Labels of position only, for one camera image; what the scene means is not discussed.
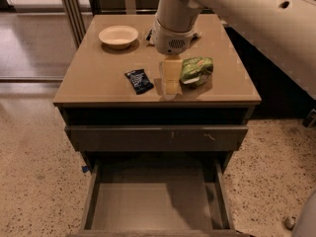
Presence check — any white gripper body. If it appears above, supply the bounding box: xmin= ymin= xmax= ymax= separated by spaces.
xmin=151 ymin=15 xmax=198 ymax=55

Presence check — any open lower drawer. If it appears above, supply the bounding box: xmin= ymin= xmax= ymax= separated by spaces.
xmin=66 ymin=158 xmax=250 ymax=237

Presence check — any blueberry rxbar dark wrapper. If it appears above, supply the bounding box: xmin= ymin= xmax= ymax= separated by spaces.
xmin=125 ymin=69 xmax=154 ymax=95

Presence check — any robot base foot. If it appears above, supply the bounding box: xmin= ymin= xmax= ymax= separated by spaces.
xmin=284 ymin=216 xmax=296 ymax=230

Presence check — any closed upper drawer front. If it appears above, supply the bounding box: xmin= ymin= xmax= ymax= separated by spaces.
xmin=65 ymin=125 xmax=248 ymax=152

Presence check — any brown drawer cabinet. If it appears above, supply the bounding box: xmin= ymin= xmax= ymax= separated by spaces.
xmin=52 ymin=14 xmax=263 ymax=237

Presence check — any green snack bag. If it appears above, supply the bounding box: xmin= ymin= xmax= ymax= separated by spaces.
xmin=180 ymin=56 xmax=213 ymax=88

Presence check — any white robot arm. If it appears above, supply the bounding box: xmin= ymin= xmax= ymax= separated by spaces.
xmin=151 ymin=0 xmax=316 ymax=99

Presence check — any dark blue chip bag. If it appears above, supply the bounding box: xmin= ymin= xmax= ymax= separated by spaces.
xmin=145 ymin=29 xmax=153 ymax=41

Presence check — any white shallow bowl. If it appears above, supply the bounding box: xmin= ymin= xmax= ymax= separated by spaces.
xmin=99 ymin=26 xmax=138 ymax=49

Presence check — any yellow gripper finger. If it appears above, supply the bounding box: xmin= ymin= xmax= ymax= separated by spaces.
xmin=160 ymin=55 xmax=183 ymax=101

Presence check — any metal railing frame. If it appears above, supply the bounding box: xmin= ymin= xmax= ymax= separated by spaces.
xmin=61 ymin=0 xmax=158 ymax=47

